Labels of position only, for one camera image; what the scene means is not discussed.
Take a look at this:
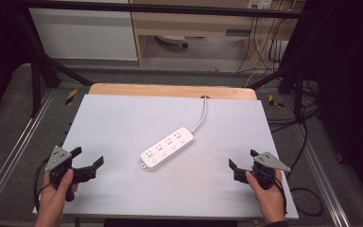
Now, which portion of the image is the white power strip cable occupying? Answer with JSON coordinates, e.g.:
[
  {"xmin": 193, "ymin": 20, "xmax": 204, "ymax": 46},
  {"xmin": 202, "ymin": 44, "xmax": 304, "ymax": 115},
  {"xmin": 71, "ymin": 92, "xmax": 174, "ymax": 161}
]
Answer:
[{"xmin": 190, "ymin": 96, "xmax": 209, "ymax": 133}]

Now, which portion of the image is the person's dark clothing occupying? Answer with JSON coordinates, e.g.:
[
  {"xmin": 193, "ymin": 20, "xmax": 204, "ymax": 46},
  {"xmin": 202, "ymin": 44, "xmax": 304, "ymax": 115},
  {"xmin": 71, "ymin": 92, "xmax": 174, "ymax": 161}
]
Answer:
[{"xmin": 103, "ymin": 218, "xmax": 238, "ymax": 227}]

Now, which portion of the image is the aluminium floor rail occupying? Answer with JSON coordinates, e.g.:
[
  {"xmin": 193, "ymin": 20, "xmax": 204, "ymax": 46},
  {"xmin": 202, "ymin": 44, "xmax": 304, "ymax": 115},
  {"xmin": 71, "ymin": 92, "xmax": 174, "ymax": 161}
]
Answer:
[
  {"xmin": 291, "ymin": 122, "xmax": 352, "ymax": 227},
  {"xmin": 0, "ymin": 89, "xmax": 57, "ymax": 219}
]

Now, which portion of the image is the hanging cable bundle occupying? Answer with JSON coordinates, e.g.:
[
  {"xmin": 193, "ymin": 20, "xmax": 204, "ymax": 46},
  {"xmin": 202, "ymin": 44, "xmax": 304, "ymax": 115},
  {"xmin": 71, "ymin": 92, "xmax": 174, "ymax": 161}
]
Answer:
[{"xmin": 236, "ymin": 0, "xmax": 297, "ymax": 74}]

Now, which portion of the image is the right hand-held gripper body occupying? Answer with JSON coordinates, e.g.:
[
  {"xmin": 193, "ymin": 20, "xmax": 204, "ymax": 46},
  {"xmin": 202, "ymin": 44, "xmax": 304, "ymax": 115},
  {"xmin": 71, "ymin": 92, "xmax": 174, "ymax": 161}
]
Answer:
[{"xmin": 251, "ymin": 151, "xmax": 292, "ymax": 191}]

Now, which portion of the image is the person's right hand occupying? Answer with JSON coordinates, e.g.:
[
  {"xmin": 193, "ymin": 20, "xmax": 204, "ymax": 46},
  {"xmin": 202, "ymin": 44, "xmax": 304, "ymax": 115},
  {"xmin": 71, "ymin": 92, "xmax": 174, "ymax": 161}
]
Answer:
[{"xmin": 245, "ymin": 169, "xmax": 287, "ymax": 225}]

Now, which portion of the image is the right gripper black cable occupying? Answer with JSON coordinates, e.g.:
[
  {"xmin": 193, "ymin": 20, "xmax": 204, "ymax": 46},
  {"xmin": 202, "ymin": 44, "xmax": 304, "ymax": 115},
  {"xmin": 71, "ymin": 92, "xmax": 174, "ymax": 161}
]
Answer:
[{"xmin": 273, "ymin": 169, "xmax": 289, "ymax": 216}]

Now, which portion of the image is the white table board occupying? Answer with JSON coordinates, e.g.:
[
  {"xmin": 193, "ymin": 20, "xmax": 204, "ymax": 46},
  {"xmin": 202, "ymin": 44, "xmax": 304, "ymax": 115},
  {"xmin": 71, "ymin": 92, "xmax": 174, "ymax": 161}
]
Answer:
[{"xmin": 32, "ymin": 94, "xmax": 300, "ymax": 220}]

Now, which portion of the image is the white power strip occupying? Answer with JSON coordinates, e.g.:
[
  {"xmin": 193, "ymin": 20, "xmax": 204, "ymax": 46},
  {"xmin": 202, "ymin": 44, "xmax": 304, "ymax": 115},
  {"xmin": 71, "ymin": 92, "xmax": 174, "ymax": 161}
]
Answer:
[{"xmin": 139, "ymin": 127, "xmax": 197, "ymax": 172}]

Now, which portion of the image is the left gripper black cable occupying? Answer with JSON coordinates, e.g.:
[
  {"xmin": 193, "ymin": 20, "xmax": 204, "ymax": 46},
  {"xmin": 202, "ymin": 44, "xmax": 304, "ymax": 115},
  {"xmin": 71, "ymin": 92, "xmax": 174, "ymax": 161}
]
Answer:
[{"xmin": 32, "ymin": 156, "xmax": 53, "ymax": 213}]

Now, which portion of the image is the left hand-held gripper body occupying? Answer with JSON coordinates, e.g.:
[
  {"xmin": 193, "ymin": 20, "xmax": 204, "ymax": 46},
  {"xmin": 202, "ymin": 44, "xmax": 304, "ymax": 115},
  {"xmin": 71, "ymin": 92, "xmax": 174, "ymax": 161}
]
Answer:
[{"xmin": 44, "ymin": 145, "xmax": 78, "ymax": 202}]

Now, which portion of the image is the person's left hand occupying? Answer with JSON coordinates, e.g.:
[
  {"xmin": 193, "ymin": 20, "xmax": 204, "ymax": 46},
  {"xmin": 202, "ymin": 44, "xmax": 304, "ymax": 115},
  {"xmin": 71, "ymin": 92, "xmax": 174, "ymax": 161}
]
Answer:
[{"xmin": 33, "ymin": 168, "xmax": 78, "ymax": 227}]

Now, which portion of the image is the office chair base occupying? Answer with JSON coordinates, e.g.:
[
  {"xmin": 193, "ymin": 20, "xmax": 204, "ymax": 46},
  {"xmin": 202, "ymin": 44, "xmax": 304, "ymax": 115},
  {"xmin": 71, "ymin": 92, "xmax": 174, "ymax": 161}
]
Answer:
[{"xmin": 155, "ymin": 34, "xmax": 190, "ymax": 50}]

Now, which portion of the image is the black metal frame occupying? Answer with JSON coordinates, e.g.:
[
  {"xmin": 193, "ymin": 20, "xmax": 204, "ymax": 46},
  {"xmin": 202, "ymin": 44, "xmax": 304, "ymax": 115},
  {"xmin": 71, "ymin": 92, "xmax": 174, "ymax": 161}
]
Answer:
[{"xmin": 11, "ymin": 0, "xmax": 317, "ymax": 118}]

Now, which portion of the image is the white wall socket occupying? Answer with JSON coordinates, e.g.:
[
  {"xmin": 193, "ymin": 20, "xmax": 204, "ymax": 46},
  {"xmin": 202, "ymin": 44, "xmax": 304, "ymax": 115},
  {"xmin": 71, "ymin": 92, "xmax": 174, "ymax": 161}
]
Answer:
[{"xmin": 247, "ymin": 0, "xmax": 274, "ymax": 10}]

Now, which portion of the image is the wooden table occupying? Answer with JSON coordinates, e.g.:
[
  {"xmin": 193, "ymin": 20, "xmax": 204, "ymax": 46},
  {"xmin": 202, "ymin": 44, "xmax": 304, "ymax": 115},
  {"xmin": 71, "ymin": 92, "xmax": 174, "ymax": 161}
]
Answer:
[{"xmin": 88, "ymin": 82, "xmax": 258, "ymax": 101}]

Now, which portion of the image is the black floor cable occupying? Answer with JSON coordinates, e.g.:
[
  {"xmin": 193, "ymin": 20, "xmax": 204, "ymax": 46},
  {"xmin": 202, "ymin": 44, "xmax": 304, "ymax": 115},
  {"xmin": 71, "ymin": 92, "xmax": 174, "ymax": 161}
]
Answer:
[{"xmin": 267, "ymin": 79, "xmax": 326, "ymax": 218}]

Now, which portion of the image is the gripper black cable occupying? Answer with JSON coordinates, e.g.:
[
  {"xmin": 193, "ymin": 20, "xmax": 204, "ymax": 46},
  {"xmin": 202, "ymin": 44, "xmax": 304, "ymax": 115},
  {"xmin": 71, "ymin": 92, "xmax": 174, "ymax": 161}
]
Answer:
[
  {"xmin": 32, "ymin": 156, "xmax": 53, "ymax": 213},
  {"xmin": 273, "ymin": 169, "xmax": 289, "ymax": 216}
]

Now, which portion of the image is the white cabinet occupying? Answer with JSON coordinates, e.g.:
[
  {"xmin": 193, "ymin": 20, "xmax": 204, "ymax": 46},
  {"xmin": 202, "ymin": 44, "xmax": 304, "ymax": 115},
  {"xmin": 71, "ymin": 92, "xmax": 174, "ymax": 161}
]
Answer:
[{"xmin": 27, "ymin": 0, "xmax": 139, "ymax": 61}]

